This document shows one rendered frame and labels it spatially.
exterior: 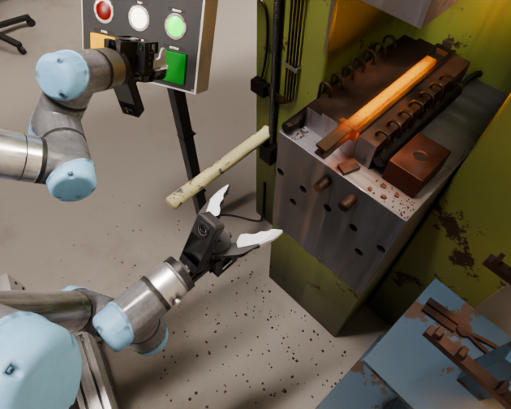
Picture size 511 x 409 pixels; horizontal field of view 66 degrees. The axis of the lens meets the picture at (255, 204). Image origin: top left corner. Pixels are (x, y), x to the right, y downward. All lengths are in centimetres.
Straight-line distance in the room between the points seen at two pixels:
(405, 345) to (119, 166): 169
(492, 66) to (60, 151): 108
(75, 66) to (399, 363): 90
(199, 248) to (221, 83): 199
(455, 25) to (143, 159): 159
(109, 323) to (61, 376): 25
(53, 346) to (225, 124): 201
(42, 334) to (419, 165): 76
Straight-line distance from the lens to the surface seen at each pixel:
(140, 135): 236
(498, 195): 103
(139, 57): 89
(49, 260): 205
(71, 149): 71
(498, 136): 94
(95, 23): 118
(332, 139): 87
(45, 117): 78
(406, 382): 103
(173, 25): 106
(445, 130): 112
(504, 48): 125
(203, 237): 66
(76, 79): 72
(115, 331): 69
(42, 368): 42
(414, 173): 90
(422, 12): 73
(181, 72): 105
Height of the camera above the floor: 164
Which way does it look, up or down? 56 degrees down
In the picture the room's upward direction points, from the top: straight up
